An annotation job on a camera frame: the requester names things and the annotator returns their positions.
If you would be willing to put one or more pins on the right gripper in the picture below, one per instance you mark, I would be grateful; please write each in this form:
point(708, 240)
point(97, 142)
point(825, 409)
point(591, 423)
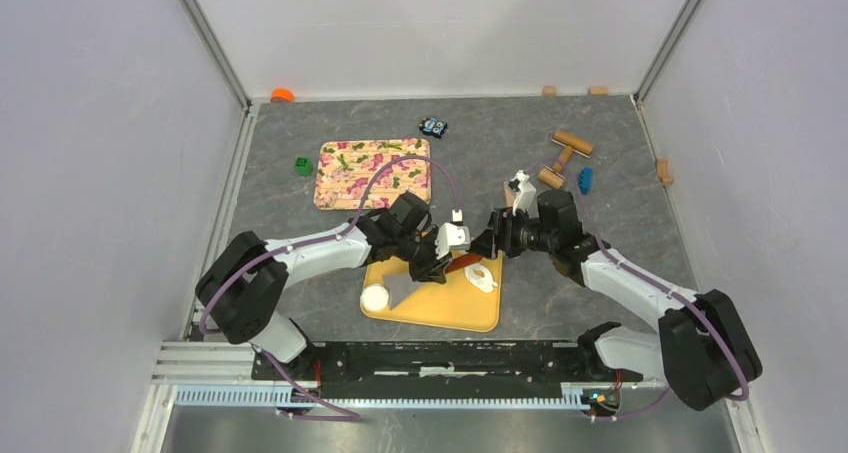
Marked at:
point(499, 236)

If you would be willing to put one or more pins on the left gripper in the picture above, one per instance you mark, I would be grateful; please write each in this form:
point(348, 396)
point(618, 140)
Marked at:
point(432, 270)

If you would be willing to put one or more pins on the metal scraper with wooden handle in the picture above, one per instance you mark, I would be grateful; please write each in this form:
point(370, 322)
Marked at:
point(401, 286)

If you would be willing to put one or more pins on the yellow cutting mat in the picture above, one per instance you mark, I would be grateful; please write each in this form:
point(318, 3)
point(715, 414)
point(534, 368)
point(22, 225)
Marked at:
point(454, 305)

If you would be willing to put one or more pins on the white dough ball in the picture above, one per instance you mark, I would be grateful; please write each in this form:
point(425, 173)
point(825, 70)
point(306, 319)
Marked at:
point(481, 278)

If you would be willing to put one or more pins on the round white dough wrapper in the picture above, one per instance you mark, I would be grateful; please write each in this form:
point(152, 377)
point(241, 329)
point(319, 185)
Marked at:
point(375, 298)

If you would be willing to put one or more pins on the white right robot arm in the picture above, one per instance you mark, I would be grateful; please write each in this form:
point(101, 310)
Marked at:
point(699, 345)

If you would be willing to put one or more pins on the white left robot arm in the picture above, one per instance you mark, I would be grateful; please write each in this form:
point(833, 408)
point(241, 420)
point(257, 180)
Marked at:
point(241, 290)

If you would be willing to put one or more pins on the small wooden block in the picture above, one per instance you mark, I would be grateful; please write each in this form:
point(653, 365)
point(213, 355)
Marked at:
point(509, 195)

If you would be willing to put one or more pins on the blue plastic block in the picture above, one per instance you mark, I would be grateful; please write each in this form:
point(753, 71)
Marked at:
point(585, 180)

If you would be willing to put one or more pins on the floral pattern tray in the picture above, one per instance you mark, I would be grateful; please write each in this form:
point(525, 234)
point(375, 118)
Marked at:
point(379, 169)

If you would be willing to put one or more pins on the black patterned small box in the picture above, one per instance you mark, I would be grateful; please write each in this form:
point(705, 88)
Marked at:
point(433, 127)

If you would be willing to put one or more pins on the green plastic block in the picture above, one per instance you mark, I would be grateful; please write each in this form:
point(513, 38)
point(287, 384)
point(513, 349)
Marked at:
point(303, 166)

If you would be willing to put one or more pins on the wooden piece right edge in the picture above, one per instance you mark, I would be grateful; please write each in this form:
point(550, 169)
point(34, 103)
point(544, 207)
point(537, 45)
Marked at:
point(663, 172)

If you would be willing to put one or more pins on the orange plastic cap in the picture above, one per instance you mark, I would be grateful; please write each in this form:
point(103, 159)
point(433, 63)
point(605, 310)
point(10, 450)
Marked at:
point(281, 95)

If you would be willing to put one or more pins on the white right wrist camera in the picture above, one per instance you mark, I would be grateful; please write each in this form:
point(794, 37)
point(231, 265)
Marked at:
point(524, 191)

